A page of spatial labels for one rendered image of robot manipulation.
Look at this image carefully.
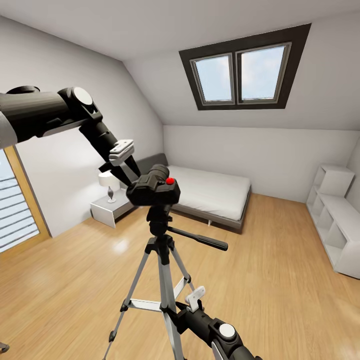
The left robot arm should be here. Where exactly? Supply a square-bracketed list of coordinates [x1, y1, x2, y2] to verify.
[0, 85, 141, 187]

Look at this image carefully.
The digital camera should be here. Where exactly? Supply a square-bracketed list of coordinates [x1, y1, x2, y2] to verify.
[126, 163, 181, 208]

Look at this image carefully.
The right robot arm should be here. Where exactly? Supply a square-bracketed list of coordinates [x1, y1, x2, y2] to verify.
[166, 286, 263, 360]

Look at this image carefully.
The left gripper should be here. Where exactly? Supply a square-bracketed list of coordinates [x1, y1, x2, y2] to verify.
[91, 131, 141, 187]

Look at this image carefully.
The camera tripod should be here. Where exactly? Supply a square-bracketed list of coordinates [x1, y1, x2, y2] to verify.
[103, 204, 228, 360]

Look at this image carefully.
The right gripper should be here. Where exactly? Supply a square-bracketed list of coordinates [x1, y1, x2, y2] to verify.
[166, 299, 209, 338]

